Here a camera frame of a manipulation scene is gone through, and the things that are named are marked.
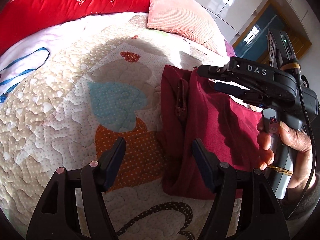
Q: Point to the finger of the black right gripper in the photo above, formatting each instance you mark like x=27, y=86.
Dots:
x=217, y=73
x=247, y=96

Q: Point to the lilac bed sheet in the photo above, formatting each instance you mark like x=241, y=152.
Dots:
x=34, y=51

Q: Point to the grey right gripper handle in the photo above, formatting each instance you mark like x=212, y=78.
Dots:
x=280, y=171

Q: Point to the heart patterned quilt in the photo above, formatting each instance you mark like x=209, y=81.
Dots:
x=106, y=84

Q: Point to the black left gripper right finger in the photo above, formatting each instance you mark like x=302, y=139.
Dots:
x=261, y=216

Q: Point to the pink checked pillow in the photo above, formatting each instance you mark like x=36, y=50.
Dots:
x=188, y=19

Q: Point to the wooden door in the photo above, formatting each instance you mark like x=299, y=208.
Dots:
x=255, y=42

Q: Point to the red floral duvet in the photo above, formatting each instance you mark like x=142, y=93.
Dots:
x=22, y=18

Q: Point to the person's right hand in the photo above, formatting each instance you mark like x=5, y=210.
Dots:
x=300, y=145

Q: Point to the purple towel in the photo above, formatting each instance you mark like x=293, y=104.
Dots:
x=229, y=49

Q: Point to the dark red fleece garment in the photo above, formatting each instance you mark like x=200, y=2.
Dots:
x=191, y=109

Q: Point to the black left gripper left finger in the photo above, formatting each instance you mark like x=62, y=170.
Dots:
x=56, y=216

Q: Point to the black camera box right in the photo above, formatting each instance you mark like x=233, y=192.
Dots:
x=280, y=49

